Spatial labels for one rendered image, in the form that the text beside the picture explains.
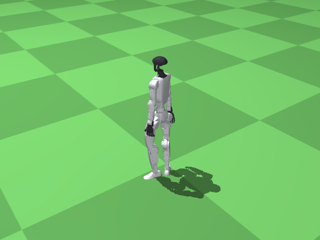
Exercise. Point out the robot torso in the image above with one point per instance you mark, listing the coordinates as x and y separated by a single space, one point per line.
162 94

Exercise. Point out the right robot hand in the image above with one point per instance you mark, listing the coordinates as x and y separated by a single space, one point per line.
173 119

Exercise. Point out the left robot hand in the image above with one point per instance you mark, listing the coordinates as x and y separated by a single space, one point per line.
150 130

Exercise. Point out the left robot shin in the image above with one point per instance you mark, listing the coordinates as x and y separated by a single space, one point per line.
153 158

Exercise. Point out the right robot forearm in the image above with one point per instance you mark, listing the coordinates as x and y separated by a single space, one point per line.
169 104

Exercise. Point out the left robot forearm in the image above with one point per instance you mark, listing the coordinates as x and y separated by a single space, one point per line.
151 113

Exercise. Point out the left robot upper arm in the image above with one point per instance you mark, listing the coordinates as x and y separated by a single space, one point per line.
153 86

